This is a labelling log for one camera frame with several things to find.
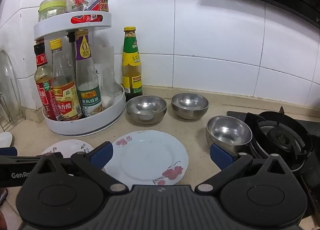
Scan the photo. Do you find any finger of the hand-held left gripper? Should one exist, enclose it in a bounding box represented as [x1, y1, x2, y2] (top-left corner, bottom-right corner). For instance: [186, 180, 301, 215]
[0, 147, 63, 165]

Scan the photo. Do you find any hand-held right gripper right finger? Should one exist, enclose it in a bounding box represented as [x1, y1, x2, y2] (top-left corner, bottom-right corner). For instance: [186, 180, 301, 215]
[195, 143, 292, 194]

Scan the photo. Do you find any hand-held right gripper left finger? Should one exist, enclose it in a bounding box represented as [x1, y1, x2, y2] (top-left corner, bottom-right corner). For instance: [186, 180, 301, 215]
[32, 142, 129, 194]

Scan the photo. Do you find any stainless steel bowl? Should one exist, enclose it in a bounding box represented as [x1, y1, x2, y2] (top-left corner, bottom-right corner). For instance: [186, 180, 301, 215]
[126, 95, 167, 125]
[206, 116, 253, 153]
[171, 93, 209, 120]

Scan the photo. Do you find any small white floral plate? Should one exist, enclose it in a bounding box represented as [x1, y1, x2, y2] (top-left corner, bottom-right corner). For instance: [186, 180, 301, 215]
[41, 139, 94, 158]

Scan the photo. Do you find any large white floral plate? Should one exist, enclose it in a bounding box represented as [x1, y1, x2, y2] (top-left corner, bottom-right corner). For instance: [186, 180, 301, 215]
[104, 130, 189, 186]

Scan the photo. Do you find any white dish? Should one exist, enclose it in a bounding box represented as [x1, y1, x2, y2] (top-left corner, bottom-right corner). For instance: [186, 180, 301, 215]
[0, 132, 14, 147]

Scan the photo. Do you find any white two-tier spice rack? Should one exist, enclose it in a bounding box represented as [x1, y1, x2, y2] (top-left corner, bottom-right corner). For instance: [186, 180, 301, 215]
[33, 11, 126, 137]

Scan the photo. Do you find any black burner grate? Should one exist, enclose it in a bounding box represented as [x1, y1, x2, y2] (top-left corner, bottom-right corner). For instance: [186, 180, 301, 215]
[244, 106, 314, 170]

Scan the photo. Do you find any purple label soy sauce bottle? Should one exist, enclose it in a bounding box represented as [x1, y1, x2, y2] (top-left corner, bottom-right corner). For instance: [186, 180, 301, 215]
[75, 29, 103, 118]

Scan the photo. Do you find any yellow cap vinegar bottle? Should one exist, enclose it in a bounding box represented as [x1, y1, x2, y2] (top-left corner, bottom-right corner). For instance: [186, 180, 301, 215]
[49, 38, 83, 122]

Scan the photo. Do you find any red label sauce bottle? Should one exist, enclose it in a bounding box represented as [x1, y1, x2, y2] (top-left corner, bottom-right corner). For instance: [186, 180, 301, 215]
[34, 38, 59, 121]

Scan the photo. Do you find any green yellow label sauce bottle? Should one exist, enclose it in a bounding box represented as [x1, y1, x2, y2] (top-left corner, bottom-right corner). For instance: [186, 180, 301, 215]
[122, 27, 143, 102]

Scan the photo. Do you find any red packet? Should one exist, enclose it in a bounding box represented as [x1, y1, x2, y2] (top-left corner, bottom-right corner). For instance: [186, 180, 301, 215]
[71, 14, 103, 24]

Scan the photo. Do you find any glass jar green lid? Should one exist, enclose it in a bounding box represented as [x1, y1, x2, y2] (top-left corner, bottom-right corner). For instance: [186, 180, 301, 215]
[38, 0, 67, 23]

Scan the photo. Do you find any wire dish rack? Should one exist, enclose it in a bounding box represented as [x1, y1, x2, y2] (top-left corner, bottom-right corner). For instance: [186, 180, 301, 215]
[0, 92, 27, 131]

